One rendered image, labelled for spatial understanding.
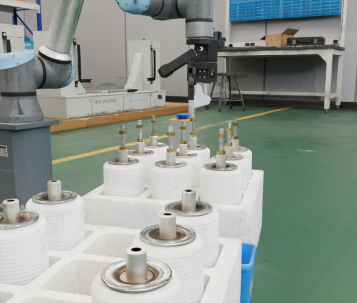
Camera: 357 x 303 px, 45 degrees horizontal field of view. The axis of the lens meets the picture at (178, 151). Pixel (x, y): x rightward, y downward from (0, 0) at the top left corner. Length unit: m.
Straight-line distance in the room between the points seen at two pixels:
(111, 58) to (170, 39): 1.21
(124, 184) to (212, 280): 0.45
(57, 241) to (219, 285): 0.28
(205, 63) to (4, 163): 0.75
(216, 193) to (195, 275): 0.41
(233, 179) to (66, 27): 0.85
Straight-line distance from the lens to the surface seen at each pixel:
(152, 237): 0.57
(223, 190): 0.95
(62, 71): 1.60
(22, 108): 1.51
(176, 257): 0.54
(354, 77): 5.91
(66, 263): 0.70
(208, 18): 1.20
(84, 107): 3.84
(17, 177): 1.51
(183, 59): 1.20
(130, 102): 4.34
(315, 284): 1.05
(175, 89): 6.84
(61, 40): 1.57
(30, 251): 0.66
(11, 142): 1.50
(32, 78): 1.54
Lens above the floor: 0.46
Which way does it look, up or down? 10 degrees down
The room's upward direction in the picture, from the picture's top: straight up
